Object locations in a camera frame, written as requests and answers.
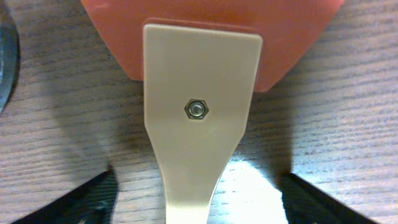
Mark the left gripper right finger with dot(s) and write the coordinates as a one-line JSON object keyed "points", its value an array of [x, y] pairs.
{"points": [[306, 204]]}

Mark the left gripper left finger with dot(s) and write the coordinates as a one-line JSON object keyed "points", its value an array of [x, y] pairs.
{"points": [[91, 203]]}

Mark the hammer with black grip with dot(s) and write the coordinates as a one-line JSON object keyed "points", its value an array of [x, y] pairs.
{"points": [[10, 55]]}

